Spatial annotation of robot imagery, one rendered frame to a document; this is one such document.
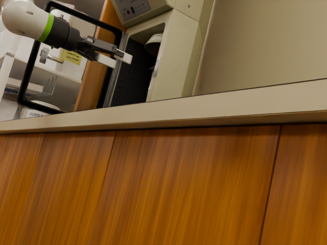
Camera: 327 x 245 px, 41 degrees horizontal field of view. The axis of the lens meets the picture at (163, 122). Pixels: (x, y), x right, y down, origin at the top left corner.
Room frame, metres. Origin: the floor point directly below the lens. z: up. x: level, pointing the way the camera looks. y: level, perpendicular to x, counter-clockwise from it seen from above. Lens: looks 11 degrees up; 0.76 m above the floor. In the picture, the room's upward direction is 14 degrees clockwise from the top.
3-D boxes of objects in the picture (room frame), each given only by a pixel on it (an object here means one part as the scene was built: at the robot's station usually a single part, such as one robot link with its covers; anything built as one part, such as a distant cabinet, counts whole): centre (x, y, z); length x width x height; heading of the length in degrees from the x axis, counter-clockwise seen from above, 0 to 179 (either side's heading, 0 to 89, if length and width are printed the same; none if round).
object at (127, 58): (1.40, 0.18, 1.21); 0.07 x 0.01 x 0.03; 122
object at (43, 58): (1.51, 0.47, 1.18); 0.02 x 0.02 x 0.06; 25
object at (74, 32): (1.37, 0.33, 1.21); 0.09 x 0.08 x 0.07; 122
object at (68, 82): (1.57, 0.37, 1.19); 0.30 x 0.01 x 0.40; 115
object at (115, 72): (1.64, 0.23, 1.19); 0.03 x 0.02 x 0.39; 32
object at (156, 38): (1.55, 0.05, 1.34); 0.18 x 0.18 x 0.05
